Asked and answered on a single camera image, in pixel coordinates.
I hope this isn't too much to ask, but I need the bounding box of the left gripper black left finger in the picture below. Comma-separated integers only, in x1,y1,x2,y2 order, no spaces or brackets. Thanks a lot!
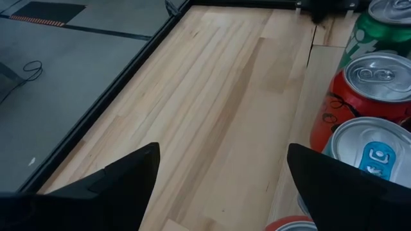
35,142,161,231

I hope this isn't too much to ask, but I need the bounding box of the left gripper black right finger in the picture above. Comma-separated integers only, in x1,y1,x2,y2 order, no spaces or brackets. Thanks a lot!
286,143,411,231

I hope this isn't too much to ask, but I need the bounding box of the slim silver blue beverage can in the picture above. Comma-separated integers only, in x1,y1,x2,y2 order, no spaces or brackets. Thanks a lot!
297,116,411,219

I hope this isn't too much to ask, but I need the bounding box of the red can recycle me print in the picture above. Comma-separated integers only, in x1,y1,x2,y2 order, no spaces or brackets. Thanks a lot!
265,215,319,231

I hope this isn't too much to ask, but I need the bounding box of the red can with black label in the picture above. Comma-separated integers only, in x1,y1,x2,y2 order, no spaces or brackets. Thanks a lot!
310,52,411,153

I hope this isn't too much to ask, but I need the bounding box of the dark green soda can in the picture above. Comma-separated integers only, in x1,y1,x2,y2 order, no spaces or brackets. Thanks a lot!
338,0,411,70

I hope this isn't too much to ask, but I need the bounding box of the black mat orange stripe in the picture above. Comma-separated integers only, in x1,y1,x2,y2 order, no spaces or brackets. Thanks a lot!
9,1,87,28

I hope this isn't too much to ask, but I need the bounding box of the black metal shelf frame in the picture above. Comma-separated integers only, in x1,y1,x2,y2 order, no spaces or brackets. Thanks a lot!
265,14,358,231

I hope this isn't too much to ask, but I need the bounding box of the black floor cable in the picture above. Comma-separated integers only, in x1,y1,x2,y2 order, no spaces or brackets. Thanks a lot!
0,60,44,105

